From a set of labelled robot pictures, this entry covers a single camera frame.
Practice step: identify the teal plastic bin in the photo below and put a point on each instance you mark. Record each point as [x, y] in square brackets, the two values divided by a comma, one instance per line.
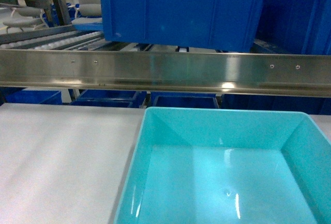
[227, 166]

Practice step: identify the blue bin below centre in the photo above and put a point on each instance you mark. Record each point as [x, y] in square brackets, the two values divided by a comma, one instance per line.
[184, 100]

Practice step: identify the blue bin below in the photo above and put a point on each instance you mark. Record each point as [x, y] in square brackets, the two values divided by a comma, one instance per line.
[184, 100]
[35, 97]

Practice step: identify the blue bin below centre-left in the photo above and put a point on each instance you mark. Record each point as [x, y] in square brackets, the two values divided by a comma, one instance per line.
[110, 98]

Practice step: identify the large blue plastic bin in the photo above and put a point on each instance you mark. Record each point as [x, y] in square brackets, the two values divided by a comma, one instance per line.
[228, 25]

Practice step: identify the grey office chair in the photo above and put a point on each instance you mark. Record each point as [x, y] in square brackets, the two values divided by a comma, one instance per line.
[88, 16]

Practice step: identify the white roller conveyor track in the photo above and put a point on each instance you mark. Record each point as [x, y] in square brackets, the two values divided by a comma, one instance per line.
[51, 42]

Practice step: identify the blue bin below left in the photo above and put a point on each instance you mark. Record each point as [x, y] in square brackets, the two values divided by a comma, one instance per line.
[35, 97]

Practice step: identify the blue bin at right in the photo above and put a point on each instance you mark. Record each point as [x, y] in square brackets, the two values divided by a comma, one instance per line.
[297, 26]

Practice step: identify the grey chair at left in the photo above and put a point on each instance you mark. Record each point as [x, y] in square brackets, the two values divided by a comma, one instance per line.
[26, 14]

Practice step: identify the stainless steel shelf rail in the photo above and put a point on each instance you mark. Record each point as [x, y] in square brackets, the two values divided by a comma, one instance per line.
[234, 73]

